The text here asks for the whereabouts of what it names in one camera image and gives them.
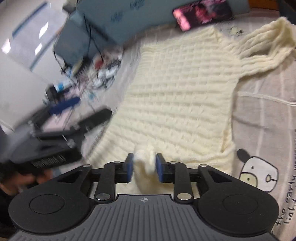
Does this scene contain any striped cartoon bed sheet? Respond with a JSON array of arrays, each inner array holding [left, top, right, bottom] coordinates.
[[83, 9, 296, 241]]

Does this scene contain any blue board left panel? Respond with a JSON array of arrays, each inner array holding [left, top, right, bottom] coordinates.
[[54, 11, 108, 66]]

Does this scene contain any raccoon print pillow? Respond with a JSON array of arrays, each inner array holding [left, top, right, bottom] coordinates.
[[67, 46, 124, 90]]

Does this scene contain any light blue printed board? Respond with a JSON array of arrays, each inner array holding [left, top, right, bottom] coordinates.
[[76, 0, 251, 45]]

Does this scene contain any cream knitted sweater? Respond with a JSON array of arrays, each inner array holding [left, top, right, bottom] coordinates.
[[86, 17, 295, 194]]

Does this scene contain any person left hand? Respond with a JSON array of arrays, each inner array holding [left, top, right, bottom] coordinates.
[[1, 170, 53, 196]]

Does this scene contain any black hanging cable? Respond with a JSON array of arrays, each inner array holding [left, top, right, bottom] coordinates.
[[53, 11, 110, 88]]

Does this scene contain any smartphone playing video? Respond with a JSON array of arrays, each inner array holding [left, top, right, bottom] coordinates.
[[172, 0, 234, 32]]

